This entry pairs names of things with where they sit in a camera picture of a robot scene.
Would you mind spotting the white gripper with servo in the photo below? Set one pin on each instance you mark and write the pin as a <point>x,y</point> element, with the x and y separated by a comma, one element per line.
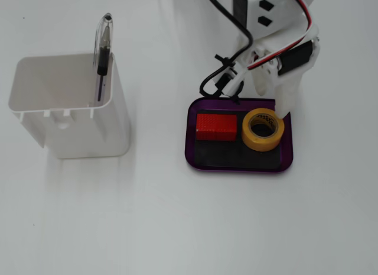
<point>284,91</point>

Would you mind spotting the yellow tape roll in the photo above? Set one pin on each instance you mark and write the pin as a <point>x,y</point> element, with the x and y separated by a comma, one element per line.
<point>260,143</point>

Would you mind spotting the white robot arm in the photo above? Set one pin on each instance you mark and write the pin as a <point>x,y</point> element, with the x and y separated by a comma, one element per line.
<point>280,23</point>

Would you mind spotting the red textured block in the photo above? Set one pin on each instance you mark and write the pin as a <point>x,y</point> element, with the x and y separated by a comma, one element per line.
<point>215,125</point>

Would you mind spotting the black tray mat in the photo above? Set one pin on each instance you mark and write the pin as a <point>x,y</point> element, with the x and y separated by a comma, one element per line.
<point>230,159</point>

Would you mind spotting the purple metal tray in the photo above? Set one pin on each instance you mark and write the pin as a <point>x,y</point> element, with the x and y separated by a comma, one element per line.
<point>190,142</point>

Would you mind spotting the clear black ballpoint pen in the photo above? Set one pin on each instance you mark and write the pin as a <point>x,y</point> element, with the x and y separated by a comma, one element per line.
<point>102,59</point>

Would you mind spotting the white plastic pen holder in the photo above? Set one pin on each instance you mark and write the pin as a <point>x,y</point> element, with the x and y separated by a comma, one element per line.
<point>88,133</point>

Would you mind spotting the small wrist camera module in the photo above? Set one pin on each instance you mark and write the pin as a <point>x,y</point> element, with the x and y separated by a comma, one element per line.
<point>227,80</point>

